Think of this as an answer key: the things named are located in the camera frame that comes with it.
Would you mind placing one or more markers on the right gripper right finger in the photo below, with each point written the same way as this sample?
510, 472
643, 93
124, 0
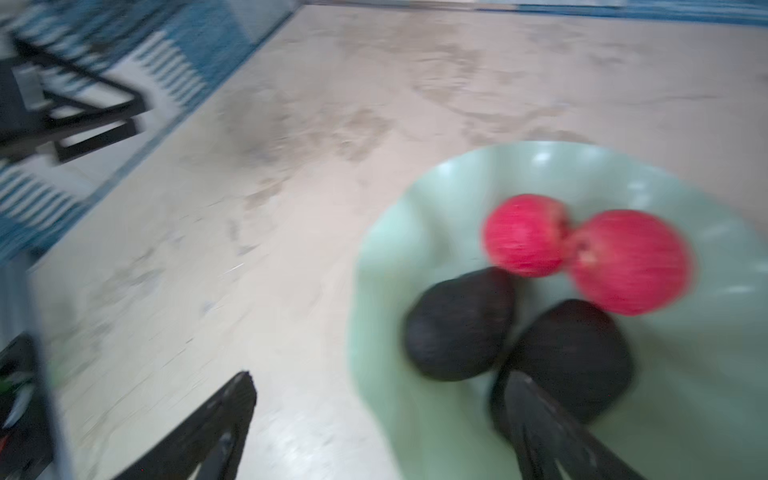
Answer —
549, 442

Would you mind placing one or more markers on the red apple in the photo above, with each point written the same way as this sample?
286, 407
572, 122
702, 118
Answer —
526, 235
629, 262

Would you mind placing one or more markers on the light green wavy fruit bowl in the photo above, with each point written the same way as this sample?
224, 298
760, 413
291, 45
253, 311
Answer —
697, 408

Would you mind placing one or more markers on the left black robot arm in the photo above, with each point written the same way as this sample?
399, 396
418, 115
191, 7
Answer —
32, 442

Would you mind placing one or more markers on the black wire shelf rack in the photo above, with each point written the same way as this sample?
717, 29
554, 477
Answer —
34, 115

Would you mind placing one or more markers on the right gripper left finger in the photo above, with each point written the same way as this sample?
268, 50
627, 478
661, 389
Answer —
208, 444

